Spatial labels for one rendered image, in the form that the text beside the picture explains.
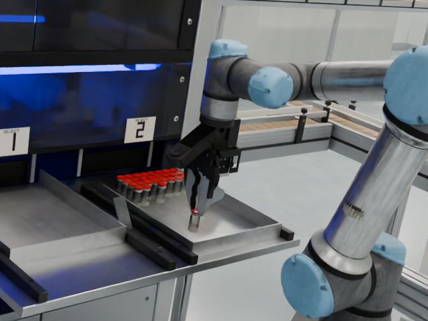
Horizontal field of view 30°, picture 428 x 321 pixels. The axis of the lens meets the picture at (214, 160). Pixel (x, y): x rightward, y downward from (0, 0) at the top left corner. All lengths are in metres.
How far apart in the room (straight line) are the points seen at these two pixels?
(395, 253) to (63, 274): 0.61
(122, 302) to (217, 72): 0.78
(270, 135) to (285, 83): 0.92
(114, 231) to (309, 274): 0.43
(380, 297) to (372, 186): 0.30
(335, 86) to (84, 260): 0.58
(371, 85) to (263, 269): 2.30
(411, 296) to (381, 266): 1.08
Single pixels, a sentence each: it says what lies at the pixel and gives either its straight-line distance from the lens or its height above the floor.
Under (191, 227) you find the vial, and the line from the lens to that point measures 1.68.
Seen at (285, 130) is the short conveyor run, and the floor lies 0.93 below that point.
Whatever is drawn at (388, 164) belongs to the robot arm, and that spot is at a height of 1.22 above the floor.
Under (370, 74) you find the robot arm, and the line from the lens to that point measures 1.47.
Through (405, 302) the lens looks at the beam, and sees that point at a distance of 2.60.
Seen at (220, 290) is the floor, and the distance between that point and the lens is 3.43.
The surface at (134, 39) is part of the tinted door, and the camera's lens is 1.84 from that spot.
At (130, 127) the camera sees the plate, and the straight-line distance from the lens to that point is 1.89.
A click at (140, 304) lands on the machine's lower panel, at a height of 0.53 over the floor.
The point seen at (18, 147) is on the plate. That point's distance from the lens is 1.74.
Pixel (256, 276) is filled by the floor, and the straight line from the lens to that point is 3.60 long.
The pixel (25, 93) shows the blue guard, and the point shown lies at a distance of 1.71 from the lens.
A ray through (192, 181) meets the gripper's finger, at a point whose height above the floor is 1.01.
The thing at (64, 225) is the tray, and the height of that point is 0.88.
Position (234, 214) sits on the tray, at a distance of 1.87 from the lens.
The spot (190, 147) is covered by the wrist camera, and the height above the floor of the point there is 1.10.
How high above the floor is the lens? 1.58
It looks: 18 degrees down
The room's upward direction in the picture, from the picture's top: 10 degrees clockwise
